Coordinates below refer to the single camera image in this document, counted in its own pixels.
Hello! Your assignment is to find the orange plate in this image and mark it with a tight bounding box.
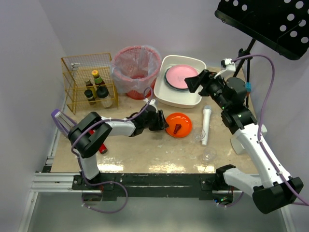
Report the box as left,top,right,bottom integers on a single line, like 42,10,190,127
165,112,193,138

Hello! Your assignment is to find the pink plate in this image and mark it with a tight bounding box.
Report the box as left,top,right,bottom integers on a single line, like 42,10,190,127
167,64,198,89

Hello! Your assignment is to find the teal ornate plate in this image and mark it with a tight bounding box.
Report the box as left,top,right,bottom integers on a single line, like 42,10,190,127
164,68,189,92

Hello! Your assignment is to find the clear black-lidded shaker jar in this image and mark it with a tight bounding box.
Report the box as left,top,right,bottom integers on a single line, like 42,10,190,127
96,86,113,108

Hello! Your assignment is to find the green yellow-capped sauce bottle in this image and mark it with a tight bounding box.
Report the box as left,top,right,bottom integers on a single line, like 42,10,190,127
91,70,106,88

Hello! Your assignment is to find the dark spice jar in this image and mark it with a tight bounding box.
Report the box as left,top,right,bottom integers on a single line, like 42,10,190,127
84,89,97,105

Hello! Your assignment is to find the brown-lidded seasoning bottle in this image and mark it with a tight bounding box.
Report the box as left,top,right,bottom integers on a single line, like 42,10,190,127
84,79,94,91

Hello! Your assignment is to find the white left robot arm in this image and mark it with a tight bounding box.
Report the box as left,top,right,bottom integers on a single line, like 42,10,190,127
68,99,169,180

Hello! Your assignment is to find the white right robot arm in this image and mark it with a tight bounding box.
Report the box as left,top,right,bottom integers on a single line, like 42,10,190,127
185,59,304,214

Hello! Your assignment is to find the dark red meat piece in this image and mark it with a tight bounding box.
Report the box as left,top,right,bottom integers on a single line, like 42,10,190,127
173,124,182,134

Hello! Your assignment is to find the toy block stack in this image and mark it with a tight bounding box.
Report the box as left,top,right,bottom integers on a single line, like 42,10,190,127
245,82,252,95

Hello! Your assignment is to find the white rectangular basin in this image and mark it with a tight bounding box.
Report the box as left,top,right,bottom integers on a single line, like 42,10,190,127
154,55,207,109

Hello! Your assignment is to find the white microphone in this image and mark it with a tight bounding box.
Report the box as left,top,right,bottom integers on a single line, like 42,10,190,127
201,105,212,146

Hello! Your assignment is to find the clear glass cup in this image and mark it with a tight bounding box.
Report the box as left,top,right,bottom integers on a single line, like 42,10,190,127
192,128,206,141

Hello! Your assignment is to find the red mesh waste basket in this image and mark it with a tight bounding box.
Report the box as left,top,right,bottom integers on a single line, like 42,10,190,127
112,45,163,100

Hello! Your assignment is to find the clear plastic bin liner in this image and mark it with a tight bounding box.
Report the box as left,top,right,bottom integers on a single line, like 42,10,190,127
110,43,164,95

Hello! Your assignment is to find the red glitter microphone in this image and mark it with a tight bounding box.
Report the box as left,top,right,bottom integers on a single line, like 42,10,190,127
89,130,108,155

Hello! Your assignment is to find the clear glass bowl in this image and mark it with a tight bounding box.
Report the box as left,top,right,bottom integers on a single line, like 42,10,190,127
202,147,217,161

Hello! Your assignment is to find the black music stand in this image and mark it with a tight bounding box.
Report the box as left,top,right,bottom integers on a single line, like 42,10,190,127
214,0,309,107

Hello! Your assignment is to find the gold wire rack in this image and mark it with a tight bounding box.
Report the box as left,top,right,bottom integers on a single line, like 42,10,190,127
61,53,119,114

